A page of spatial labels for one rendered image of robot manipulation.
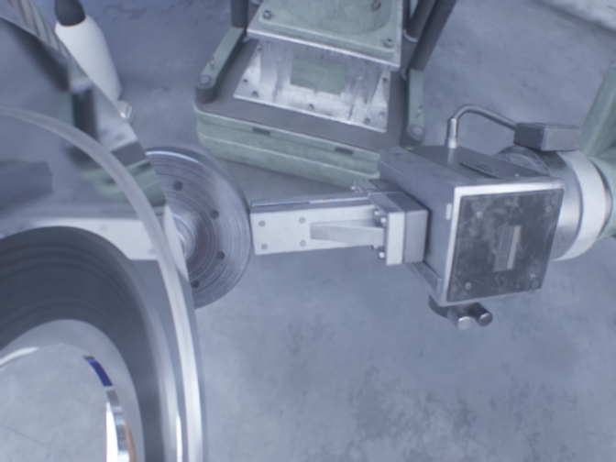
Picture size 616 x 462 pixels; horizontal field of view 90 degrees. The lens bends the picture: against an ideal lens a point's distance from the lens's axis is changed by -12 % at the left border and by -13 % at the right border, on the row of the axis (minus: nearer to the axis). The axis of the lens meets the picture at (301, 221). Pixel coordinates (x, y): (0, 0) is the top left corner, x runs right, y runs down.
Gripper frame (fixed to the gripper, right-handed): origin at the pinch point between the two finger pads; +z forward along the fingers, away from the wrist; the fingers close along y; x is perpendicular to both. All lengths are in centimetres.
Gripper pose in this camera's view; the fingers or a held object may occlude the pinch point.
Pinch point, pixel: (281, 224)
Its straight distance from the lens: 41.9
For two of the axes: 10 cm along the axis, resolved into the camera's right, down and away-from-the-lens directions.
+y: 1.1, 3.6, -9.3
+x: 0.4, 9.3, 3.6
